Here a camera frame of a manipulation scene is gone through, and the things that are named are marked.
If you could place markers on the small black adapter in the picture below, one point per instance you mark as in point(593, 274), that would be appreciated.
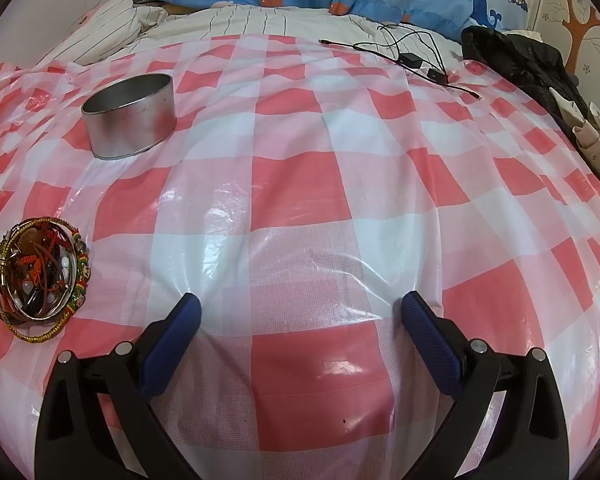
point(410, 60)
point(437, 76)

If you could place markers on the white striped pillow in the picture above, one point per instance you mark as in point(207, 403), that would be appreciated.
point(110, 25)

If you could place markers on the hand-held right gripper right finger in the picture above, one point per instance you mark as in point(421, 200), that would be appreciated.
point(430, 345)

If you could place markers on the striped white bedsheet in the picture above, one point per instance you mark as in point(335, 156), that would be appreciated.
point(280, 22)

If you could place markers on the black jacket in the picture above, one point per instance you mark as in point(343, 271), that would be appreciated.
point(520, 55)

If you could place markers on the red white checkered plastic sheet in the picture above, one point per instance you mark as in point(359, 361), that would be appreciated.
point(300, 185)

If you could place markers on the round metal tin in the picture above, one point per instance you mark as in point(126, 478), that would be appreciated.
point(130, 125)

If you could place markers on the white cloth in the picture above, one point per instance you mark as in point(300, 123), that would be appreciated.
point(530, 35)

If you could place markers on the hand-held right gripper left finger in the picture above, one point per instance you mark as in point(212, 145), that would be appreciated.
point(172, 340)

